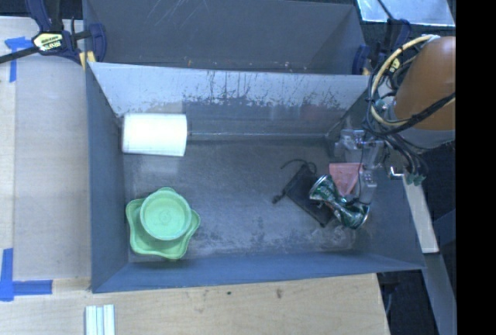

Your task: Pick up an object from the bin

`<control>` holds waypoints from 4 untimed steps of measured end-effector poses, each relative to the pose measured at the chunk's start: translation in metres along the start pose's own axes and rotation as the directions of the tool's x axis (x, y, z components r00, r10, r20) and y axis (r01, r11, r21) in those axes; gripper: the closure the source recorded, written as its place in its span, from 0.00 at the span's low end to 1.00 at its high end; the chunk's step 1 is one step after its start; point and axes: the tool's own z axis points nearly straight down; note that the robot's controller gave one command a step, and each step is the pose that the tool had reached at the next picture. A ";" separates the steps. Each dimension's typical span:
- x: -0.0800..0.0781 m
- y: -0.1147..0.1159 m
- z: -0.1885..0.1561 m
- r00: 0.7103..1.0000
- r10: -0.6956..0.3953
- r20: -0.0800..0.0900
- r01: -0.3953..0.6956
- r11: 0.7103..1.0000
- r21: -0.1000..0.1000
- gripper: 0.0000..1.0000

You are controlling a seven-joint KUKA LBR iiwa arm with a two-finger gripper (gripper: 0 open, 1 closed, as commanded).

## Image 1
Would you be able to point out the pale wood flat board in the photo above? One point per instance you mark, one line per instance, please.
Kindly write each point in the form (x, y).
(50, 170)

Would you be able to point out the green flower-shaped cup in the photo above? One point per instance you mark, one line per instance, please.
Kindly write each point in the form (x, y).
(164, 219)

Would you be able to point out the grey metal bin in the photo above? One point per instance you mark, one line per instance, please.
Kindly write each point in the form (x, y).
(240, 178)

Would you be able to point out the crushed green can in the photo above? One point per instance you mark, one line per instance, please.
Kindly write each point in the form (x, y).
(341, 209)

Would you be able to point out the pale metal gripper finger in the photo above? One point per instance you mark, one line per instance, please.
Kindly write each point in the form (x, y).
(368, 190)

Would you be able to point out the white paper roll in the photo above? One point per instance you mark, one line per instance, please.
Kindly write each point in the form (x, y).
(155, 133)

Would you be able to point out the salmon red triangular piece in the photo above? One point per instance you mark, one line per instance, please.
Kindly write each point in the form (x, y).
(345, 176)

